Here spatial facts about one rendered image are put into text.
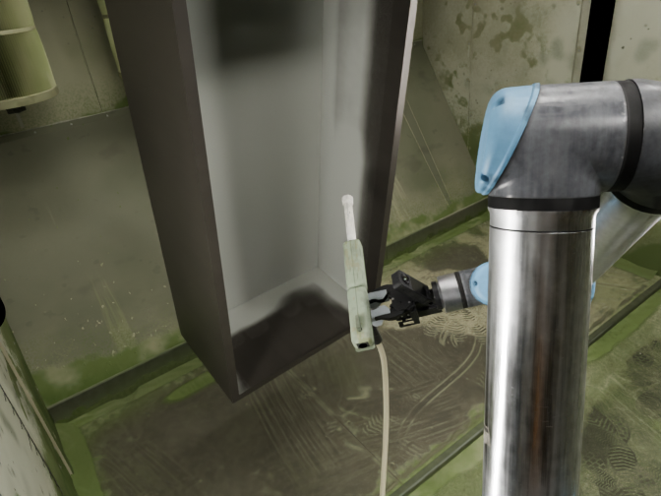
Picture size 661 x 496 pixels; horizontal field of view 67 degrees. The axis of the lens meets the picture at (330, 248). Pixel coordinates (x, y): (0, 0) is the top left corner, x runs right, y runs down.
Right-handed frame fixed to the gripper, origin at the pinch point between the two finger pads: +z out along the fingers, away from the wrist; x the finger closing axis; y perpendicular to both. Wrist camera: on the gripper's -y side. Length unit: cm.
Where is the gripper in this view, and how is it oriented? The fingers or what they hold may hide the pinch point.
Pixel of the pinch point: (357, 309)
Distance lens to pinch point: 124.5
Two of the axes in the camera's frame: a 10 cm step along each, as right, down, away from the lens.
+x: -0.7, -7.6, 6.5
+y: 3.0, 6.0, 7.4
